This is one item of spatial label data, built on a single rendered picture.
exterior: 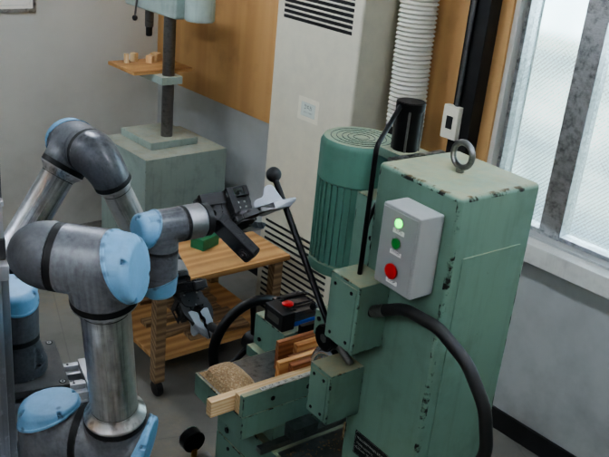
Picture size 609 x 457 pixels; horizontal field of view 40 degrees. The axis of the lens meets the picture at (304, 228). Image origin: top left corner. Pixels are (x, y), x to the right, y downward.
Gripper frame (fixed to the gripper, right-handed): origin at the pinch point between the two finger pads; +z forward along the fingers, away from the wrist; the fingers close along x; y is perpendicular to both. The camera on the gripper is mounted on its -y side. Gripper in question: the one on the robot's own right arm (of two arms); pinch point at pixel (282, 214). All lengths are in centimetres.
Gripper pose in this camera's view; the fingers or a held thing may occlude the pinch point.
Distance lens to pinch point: 188.2
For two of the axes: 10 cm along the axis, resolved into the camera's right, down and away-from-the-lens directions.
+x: -4.9, 3.7, 7.9
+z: 8.0, -1.6, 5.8
